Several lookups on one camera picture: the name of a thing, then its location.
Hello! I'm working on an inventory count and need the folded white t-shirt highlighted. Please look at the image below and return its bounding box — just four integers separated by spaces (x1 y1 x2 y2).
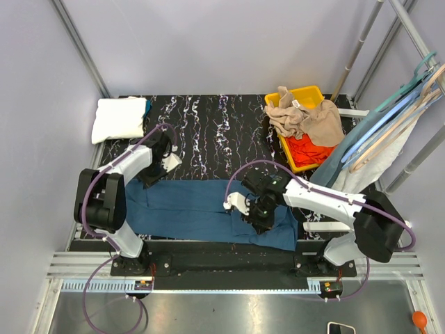
91 97 147 145

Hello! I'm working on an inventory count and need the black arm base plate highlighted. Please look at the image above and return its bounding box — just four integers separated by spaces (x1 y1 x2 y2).
111 240 357 292

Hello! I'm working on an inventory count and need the folded teal t-shirt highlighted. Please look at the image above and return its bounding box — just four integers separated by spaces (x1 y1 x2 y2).
143 100 152 119

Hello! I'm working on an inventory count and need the orange t-shirt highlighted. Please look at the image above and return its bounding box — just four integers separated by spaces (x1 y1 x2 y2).
285 134 336 167

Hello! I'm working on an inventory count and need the yellow plastic bin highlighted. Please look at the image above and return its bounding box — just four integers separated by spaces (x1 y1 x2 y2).
264 86 344 173

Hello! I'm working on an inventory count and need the light blue clothes hanger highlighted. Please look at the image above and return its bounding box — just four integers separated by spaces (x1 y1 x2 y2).
341 90 420 166

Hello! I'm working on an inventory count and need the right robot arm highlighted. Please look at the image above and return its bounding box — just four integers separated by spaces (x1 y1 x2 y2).
227 170 405 276

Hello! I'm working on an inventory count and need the blue t-shirt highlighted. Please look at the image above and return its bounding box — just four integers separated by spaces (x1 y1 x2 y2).
125 180 298 251

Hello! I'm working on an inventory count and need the aluminium frame rail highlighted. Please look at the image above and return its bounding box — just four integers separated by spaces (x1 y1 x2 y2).
46 252 423 294

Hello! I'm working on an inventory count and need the teal clothes hanger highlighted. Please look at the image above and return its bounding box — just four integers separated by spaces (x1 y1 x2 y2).
373 51 437 113

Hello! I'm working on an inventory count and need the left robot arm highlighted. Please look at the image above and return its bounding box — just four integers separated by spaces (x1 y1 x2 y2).
74 133 181 276

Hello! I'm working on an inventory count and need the hanging white towel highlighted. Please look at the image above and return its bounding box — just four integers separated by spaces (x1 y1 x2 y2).
330 116 419 193

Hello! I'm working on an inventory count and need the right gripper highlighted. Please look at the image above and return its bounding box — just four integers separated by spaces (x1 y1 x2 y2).
241 194 276 236

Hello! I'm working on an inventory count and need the wooden clothes hanger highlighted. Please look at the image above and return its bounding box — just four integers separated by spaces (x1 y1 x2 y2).
343 65 444 173

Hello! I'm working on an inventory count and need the beige t-shirt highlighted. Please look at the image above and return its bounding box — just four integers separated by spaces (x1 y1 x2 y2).
264 86 344 147

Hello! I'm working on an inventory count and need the orange spoon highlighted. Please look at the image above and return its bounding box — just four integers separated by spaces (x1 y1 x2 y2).
412 311 428 334

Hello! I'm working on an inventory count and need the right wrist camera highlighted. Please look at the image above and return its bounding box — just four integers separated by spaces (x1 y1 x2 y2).
223 192 250 216

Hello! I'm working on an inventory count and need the smartphone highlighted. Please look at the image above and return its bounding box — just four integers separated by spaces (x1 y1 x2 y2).
327 321 356 334

